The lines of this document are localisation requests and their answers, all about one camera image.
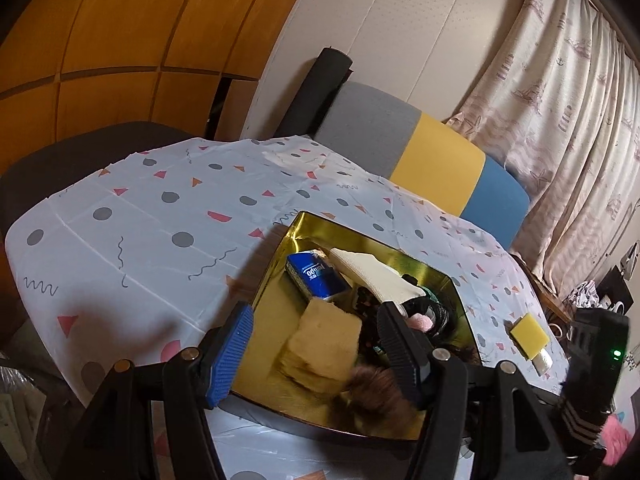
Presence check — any white towel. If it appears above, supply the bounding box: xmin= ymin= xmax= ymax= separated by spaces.
xmin=329 ymin=248 xmax=426 ymax=318

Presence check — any black beaded hair wig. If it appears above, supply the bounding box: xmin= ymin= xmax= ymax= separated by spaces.
xmin=342 ymin=286 xmax=480 ymax=440

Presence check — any beige knitted cloth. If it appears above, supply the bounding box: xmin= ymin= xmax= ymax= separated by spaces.
xmin=278 ymin=298 xmax=362 ymax=396

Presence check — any multicolour striped chair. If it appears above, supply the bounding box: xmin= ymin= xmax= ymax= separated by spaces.
xmin=276 ymin=48 xmax=529 ymax=248

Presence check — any wooden wardrobe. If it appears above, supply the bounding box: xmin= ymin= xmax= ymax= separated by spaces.
xmin=1 ymin=0 xmax=296 ymax=167

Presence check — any blue tissue pack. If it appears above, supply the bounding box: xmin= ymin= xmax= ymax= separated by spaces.
xmin=285 ymin=249 xmax=352 ymax=301

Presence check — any pink dishcloth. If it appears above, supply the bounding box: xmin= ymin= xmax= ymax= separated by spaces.
xmin=407 ymin=313 xmax=434 ymax=333

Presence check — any patterned white tablecloth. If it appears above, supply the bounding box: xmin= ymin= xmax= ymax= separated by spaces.
xmin=3 ymin=134 xmax=572 ymax=480

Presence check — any pink fluffy cushion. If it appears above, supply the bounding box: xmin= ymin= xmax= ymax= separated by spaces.
xmin=601 ymin=414 xmax=631 ymax=467

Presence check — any maroon gold gift box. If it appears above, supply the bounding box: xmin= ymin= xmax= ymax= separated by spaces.
xmin=221 ymin=211 xmax=480 ymax=446

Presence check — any pile of clothes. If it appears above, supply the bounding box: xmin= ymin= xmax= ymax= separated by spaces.
xmin=563 ymin=280 xmax=608 ymax=311

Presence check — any pink patterned curtain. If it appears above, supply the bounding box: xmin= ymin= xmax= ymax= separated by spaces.
xmin=449 ymin=0 xmax=639 ymax=296

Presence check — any yellow sponge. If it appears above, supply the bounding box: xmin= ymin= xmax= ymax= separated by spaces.
xmin=509 ymin=313 xmax=550 ymax=361

